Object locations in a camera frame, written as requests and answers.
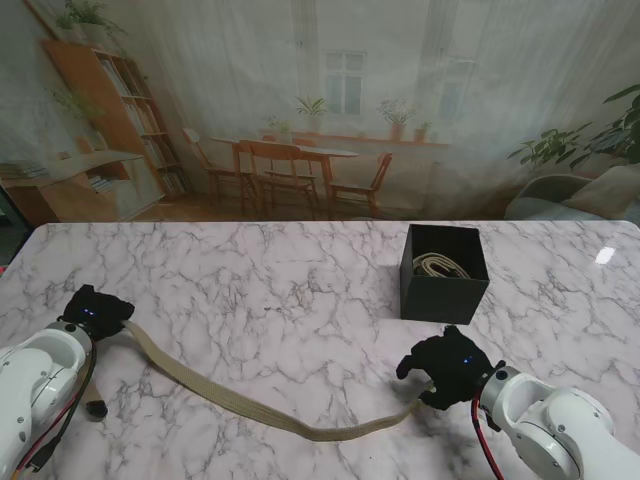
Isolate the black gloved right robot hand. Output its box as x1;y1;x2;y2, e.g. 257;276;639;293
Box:
394;324;504;412

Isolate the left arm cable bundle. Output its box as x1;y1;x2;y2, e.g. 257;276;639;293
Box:
9;339;99;480

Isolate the printed room scene backdrop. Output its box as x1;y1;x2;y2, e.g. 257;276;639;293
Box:
0;0;640;222

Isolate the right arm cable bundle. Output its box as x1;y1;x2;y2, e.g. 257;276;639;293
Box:
472;392;506;480

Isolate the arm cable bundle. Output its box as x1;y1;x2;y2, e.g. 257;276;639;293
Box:
9;339;99;480
472;392;506;480

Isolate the beige woven belt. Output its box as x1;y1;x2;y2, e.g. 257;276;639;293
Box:
84;320;439;443
412;252;474;280

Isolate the black square storage box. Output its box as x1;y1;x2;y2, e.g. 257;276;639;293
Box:
398;223;490;324

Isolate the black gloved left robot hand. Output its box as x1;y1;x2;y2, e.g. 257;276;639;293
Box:
57;284;136;342

